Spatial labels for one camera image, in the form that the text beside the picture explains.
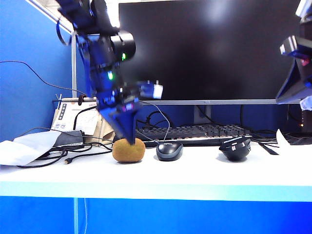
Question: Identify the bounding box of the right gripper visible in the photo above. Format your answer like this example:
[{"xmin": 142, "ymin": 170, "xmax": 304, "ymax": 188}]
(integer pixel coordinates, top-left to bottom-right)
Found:
[{"xmin": 275, "ymin": 22, "xmax": 312, "ymax": 105}]

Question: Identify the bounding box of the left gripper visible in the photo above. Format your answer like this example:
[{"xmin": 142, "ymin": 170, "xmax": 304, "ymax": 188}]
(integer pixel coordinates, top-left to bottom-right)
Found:
[{"xmin": 95, "ymin": 82, "xmax": 142, "ymax": 146}]

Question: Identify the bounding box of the brown fuzzy kiwi fruit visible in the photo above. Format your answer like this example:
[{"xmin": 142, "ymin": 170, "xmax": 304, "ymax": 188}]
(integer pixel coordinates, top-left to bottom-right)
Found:
[{"xmin": 112, "ymin": 137, "xmax": 146, "ymax": 163}]

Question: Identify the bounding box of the grey computer mouse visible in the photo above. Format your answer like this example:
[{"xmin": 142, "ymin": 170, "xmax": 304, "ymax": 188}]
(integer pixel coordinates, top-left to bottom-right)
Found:
[{"xmin": 156, "ymin": 142, "xmax": 184, "ymax": 162}]

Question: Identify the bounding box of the black upside-down computer mouse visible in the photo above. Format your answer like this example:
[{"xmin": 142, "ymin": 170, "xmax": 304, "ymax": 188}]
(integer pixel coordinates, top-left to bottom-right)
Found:
[{"xmin": 218, "ymin": 136, "xmax": 252, "ymax": 162}]

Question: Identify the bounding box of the black monitor with white logo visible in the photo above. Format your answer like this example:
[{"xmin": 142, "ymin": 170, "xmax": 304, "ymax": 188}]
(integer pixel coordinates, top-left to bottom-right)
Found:
[{"xmin": 289, "ymin": 104, "xmax": 312, "ymax": 134}]

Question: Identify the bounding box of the beige desk calendar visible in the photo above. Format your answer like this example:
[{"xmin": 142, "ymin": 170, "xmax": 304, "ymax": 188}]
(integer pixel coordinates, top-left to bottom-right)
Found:
[{"xmin": 51, "ymin": 93, "xmax": 116, "ymax": 147}]

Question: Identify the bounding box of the black monitor base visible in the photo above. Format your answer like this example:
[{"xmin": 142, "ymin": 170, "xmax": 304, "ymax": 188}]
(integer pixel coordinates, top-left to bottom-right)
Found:
[{"xmin": 283, "ymin": 132, "xmax": 312, "ymax": 146}]

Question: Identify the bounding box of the white paper sheet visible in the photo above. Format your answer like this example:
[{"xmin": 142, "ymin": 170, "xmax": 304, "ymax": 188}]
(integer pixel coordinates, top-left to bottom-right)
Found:
[{"xmin": 275, "ymin": 129, "xmax": 292, "ymax": 156}]

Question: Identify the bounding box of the dark grey flat pouch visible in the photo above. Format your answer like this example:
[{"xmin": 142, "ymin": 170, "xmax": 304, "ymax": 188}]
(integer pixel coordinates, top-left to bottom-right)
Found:
[{"xmin": 52, "ymin": 130, "xmax": 85, "ymax": 148}]

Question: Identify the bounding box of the black flat strip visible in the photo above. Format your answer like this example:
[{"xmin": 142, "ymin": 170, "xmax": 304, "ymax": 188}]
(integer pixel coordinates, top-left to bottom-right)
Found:
[{"xmin": 257, "ymin": 142, "xmax": 280, "ymax": 156}]

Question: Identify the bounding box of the black mechanical keyboard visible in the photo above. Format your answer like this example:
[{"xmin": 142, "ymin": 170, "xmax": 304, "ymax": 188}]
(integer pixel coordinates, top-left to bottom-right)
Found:
[{"xmin": 134, "ymin": 124, "xmax": 253, "ymax": 147}]

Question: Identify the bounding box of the silver monitor stand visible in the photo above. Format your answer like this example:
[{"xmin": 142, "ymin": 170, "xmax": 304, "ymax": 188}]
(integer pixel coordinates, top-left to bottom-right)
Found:
[{"xmin": 194, "ymin": 105, "xmax": 212, "ymax": 126}]

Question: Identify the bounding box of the large black silver-trimmed monitor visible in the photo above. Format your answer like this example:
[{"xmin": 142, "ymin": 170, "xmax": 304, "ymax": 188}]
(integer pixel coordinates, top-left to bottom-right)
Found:
[{"xmin": 118, "ymin": 0, "xmax": 302, "ymax": 106}]

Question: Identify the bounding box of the white plastic bag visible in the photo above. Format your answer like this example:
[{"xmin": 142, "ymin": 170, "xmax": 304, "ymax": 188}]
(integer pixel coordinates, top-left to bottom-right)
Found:
[{"xmin": 0, "ymin": 131, "xmax": 62, "ymax": 167}]

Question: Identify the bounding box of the black looped cable behind keyboard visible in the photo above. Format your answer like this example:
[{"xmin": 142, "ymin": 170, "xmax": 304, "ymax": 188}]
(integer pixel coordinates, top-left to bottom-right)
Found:
[{"xmin": 136, "ymin": 111, "xmax": 176, "ymax": 129}]

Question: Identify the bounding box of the thin grey mouse cable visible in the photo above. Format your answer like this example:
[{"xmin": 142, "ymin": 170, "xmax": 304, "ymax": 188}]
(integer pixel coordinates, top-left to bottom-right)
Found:
[{"xmin": 139, "ymin": 100, "xmax": 171, "ymax": 145}]

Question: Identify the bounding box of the black cable with ferrite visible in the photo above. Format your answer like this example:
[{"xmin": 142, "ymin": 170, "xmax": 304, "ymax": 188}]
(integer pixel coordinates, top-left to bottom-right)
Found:
[{"xmin": 73, "ymin": 105, "xmax": 98, "ymax": 134}]

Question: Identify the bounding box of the black USB cable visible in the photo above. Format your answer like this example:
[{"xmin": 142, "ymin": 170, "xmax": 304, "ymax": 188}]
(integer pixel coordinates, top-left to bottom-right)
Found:
[{"xmin": 18, "ymin": 143, "xmax": 113, "ymax": 169}]

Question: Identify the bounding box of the aluminium partition post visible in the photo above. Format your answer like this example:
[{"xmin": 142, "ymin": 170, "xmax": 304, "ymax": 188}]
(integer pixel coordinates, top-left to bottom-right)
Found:
[{"xmin": 71, "ymin": 31, "xmax": 78, "ymax": 93}]

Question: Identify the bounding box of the thin dark hanging cable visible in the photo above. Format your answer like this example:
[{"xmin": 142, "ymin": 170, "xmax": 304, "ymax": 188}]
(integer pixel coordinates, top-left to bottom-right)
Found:
[{"xmin": 0, "ymin": 60, "xmax": 86, "ymax": 96}]

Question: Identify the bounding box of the white cable under desk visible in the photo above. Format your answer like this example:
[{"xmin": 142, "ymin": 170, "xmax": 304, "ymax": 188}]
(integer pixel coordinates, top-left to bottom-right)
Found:
[{"xmin": 83, "ymin": 197, "xmax": 88, "ymax": 234}]

